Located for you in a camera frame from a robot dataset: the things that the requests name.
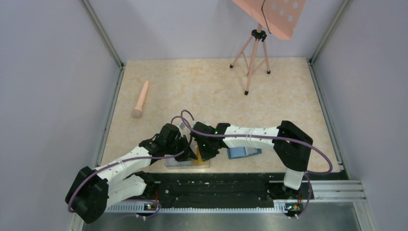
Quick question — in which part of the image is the blue card holder wallet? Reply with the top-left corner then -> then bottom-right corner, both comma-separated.
227,147 -> 262,159

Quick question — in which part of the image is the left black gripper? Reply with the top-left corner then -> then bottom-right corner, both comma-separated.
166,134 -> 198,162

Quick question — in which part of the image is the clear acrylic card stand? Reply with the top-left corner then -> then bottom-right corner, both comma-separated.
165,158 -> 210,169

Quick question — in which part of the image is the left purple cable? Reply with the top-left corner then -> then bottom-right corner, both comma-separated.
67,115 -> 192,214

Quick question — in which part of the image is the aluminium slotted rail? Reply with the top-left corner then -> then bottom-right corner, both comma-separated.
105,201 -> 300,214

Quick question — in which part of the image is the pink cylindrical handle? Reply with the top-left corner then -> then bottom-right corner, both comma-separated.
131,81 -> 150,118

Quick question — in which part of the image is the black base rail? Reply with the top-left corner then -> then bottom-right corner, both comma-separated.
134,172 -> 346,209

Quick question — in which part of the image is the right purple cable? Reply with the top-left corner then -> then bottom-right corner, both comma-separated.
180,110 -> 333,218

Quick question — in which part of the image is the purple cable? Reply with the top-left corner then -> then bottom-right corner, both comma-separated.
67,115 -> 192,214
180,110 -> 333,218

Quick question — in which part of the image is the pink tripod stand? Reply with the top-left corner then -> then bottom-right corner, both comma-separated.
229,23 -> 271,96

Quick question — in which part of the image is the pink perforated board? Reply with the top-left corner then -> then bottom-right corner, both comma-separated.
232,0 -> 306,40

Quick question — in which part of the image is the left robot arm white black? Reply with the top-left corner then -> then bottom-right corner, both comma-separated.
65,123 -> 197,224

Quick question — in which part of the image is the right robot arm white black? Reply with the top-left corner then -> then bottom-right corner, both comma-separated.
190,120 -> 313,198

